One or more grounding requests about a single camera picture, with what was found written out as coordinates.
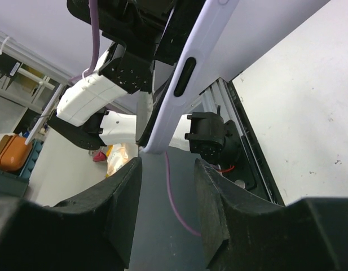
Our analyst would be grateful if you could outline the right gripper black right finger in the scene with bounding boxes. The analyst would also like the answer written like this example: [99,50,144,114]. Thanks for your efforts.
[194,159,348,270]

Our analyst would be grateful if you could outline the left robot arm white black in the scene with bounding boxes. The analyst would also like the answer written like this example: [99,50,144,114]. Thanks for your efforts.
[48,1,238,164]

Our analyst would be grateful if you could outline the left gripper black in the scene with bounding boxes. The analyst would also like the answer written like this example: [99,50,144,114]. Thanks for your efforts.
[66,0,208,65]

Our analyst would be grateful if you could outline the plastic bag of packets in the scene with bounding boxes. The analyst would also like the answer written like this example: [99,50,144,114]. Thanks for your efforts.
[105,143,138,178]

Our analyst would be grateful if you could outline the orange plastic case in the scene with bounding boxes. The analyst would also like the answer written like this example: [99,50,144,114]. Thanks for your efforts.
[0,133,32,172]

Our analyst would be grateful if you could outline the aluminium front rail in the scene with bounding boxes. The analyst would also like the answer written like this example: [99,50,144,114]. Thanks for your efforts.
[189,78,235,121]

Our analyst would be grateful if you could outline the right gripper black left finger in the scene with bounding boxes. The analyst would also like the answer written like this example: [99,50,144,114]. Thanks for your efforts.
[0,157,142,270]

